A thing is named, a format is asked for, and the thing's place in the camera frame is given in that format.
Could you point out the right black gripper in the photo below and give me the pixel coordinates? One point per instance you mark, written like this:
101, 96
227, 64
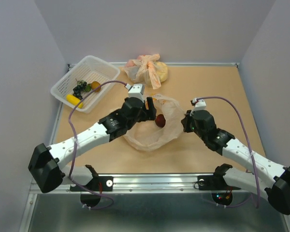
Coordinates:
188, 116

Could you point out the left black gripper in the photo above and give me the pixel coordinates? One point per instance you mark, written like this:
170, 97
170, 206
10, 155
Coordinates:
148, 114

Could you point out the translucent plastic bag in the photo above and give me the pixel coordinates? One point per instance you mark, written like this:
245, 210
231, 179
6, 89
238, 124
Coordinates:
147, 136

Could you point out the brown kiwi fruit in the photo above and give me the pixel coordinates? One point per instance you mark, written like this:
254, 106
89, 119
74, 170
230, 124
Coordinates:
95, 86

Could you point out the dark grape bunch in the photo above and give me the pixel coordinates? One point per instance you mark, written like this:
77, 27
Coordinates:
81, 88

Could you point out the yellow corn cob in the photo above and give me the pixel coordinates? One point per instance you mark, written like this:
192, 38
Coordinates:
73, 101

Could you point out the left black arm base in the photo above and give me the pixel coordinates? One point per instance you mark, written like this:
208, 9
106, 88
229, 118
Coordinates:
87, 177

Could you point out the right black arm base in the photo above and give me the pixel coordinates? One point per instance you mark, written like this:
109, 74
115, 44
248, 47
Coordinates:
215, 180

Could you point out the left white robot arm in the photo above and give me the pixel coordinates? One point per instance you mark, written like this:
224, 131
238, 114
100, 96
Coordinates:
48, 164

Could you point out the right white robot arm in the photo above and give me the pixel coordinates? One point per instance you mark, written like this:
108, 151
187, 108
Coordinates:
263, 177

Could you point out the knotted plastic bag far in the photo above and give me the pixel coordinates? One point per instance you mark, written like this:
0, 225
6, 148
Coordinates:
147, 69

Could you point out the red apple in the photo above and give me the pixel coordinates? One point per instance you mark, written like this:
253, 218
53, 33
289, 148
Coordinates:
160, 120

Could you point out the white plastic mesh basket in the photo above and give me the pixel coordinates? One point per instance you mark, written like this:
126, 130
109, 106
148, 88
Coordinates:
76, 83

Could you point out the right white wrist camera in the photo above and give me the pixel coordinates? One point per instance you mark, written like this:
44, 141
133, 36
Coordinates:
198, 104

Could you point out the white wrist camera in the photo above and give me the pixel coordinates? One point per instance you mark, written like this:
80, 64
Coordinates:
198, 104
137, 91

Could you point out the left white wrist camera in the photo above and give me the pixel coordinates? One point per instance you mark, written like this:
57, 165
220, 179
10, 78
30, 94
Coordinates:
137, 91

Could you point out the aluminium rail frame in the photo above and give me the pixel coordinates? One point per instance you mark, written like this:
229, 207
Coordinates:
150, 202

